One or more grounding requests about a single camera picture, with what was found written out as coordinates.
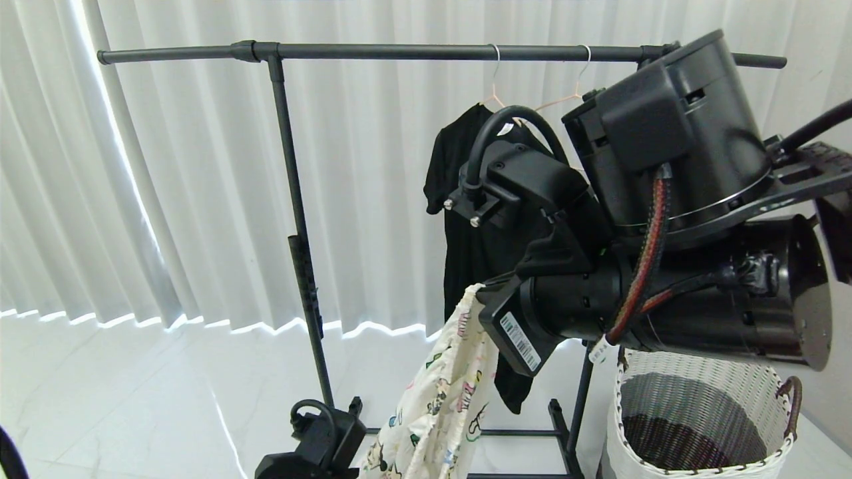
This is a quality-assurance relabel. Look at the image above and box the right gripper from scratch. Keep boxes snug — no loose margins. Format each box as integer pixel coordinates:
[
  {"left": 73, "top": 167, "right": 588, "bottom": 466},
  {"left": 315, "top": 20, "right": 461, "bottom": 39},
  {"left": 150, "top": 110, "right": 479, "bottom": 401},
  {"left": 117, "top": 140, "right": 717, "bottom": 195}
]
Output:
[{"left": 477, "top": 213, "right": 834, "bottom": 379}]

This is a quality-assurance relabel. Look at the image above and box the pink clothes hanger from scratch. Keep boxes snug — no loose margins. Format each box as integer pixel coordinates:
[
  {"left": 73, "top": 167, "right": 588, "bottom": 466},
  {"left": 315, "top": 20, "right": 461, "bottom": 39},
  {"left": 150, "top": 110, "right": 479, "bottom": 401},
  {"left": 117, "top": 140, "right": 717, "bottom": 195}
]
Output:
[
  {"left": 482, "top": 44, "right": 528, "bottom": 128},
  {"left": 532, "top": 44, "right": 593, "bottom": 115}
]

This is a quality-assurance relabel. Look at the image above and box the black T-shirt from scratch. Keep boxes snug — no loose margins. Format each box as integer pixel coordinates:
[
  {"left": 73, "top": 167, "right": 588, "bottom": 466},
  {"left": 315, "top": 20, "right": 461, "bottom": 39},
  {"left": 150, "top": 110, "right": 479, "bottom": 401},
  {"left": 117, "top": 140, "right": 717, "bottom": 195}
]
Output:
[{"left": 423, "top": 102, "right": 603, "bottom": 415}]

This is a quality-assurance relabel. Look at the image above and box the cream printed garment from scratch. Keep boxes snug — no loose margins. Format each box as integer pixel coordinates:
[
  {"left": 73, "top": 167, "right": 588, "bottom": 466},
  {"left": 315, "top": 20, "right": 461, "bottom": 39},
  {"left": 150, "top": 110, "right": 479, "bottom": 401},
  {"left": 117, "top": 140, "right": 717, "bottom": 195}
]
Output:
[{"left": 359, "top": 283, "right": 501, "bottom": 479}]

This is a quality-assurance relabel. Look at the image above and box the white laundry basket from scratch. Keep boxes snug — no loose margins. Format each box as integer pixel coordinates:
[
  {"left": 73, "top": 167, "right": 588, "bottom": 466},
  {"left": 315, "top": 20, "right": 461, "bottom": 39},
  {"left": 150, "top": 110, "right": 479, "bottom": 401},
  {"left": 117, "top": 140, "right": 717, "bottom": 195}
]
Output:
[{"left": 602, "top": 349, "right": 803, "bottom": 479}]

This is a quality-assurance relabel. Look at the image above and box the black clothes rack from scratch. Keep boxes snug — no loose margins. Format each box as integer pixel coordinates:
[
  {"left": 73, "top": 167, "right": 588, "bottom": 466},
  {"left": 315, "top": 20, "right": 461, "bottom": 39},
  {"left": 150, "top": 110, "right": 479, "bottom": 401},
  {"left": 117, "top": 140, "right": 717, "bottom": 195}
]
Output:
[{"left": 97, "top": 40, "right": 788, "bottom": 479}]

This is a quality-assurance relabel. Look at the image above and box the white curtain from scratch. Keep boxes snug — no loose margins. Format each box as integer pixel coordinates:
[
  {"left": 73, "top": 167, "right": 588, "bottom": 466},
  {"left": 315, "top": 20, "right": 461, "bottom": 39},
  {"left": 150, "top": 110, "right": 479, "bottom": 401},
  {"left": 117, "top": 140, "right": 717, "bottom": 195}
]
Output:
[{"left": 0, "top": 0, "right": 852, "bottom": 337}]

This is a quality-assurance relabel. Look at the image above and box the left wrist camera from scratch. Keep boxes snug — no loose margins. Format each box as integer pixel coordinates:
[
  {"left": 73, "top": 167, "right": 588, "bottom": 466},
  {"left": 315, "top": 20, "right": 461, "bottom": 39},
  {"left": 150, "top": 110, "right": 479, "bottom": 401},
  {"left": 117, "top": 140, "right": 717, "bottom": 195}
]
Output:
[{"left": 254, "top": 398, "right": 367, "bottom": 479}]

